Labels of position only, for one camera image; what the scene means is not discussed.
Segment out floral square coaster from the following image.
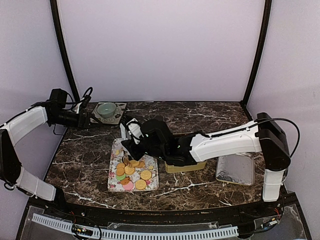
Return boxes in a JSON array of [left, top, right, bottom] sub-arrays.
[[92, 102, 127, 125]]

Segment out chocolate chip cookie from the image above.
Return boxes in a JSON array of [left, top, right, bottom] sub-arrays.
[[120, 177, 131, 186]]

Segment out right black frame post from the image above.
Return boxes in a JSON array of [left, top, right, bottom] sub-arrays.
[[240, 0, 273, 109]]

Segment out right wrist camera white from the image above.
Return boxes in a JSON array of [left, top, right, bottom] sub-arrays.
[[119, 115, 143, 145]]

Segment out floral rectangular tray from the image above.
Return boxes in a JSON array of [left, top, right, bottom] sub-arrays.
[[107, 138, 159, 192]]

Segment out round waffle cookie bottom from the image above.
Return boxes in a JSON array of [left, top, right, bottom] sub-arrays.
[[135, 179, 147, 191]]

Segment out metal serving tongs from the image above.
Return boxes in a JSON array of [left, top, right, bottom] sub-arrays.
[[119, 123, 132, 167]]

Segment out white cable duct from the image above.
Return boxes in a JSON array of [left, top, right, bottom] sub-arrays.
[[31, 213, 239, 240]]

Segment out brown round cookie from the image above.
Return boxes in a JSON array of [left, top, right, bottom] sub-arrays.
[[116, 167, 125, 176]]

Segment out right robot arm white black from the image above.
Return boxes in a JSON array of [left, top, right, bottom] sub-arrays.
[[120, 112, 295, 217]]

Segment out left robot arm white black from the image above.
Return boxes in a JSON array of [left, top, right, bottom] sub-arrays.
[[0, 87, 95, 218]]

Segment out green macaron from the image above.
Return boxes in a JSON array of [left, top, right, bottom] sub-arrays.
[[115, 173, 126, 181]]

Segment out pink macaron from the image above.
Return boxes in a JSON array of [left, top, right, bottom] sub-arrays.
[[122, 181, 134, 191]]

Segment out green ceramic bowl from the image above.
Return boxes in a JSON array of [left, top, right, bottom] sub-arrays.
[[96, 102, 117, 119]]

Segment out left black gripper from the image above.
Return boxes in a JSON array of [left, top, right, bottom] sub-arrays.
[[49, 109, 102, 131]]

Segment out black frame post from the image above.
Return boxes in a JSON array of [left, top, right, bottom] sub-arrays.
[[49, 0, 80, 105], [240, 0, 273, 109]]

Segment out gold cookie tin box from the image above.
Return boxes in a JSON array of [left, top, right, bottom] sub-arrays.
[[164, 161, 207, 174]]

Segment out silver tin lid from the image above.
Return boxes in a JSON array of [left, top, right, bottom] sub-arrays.
[[215, 153, 255, 186]]

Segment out left black frame post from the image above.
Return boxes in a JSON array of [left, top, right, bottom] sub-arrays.
[[49, 0, 80, 105]]

